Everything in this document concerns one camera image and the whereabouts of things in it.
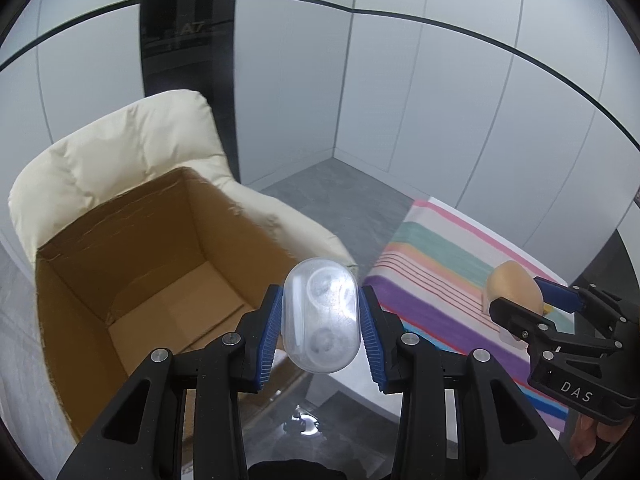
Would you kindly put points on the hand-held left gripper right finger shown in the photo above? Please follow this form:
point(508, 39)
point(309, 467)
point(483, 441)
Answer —
point(372, 340)

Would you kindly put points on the white side table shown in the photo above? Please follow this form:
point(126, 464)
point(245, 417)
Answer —
point(330, 385)

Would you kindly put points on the person's right hand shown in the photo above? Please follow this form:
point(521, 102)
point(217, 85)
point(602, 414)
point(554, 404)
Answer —
point(587, 435)

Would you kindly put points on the cream padded chair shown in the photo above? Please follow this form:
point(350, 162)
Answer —
point(125, 150)

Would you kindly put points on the striped multicolour cloth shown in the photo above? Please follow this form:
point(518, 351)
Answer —
point(425, 260)

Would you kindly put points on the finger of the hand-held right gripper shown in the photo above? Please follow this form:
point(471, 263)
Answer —
point(557, 295)
point(520, 322)

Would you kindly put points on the black glass wall panel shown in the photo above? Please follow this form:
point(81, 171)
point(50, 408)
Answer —
point(190, 35)

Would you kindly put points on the clear plastic oval case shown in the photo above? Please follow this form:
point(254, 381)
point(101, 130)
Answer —
point(320, 320)

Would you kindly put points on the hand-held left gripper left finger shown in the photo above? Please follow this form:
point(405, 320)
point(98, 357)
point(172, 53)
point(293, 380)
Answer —
point(267, 340)

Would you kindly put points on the beige makeup sponge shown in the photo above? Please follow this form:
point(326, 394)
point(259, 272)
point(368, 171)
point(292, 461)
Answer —
point(512, 282)

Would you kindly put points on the brown cardboard box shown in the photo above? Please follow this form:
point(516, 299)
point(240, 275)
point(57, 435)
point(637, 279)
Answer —
point(150, 270)

